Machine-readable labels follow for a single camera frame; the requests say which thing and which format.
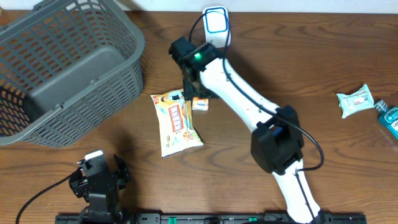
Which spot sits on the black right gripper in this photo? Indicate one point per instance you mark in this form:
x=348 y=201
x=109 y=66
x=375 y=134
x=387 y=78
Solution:
x=188 y=93

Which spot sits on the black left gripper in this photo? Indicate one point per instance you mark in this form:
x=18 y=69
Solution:
x=120 y=177

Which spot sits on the yellow snack bag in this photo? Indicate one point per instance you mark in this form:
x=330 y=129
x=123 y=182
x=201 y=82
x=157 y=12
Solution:
x=175 y=123

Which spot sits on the teal wet wipes pack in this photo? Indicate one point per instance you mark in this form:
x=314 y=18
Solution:
x=355 y=102

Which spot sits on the blue mouthwash bottle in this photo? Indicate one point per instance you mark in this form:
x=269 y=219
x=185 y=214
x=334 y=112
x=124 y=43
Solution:
x=387 y=116

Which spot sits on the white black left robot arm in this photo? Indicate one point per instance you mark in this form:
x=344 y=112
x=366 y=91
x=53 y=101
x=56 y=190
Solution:
x=103 y=210

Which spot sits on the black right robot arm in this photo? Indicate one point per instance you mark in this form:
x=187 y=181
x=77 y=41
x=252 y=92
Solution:
x=276 y=135

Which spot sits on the white barcode scanner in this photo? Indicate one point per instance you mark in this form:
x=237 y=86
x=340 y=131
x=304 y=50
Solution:
x=216 y=25

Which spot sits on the dark grey plastic basket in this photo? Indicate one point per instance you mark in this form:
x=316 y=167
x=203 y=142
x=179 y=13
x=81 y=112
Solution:
x=67 y=66

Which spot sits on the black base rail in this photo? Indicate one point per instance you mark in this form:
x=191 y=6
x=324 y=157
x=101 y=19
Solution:
x=155 y=218

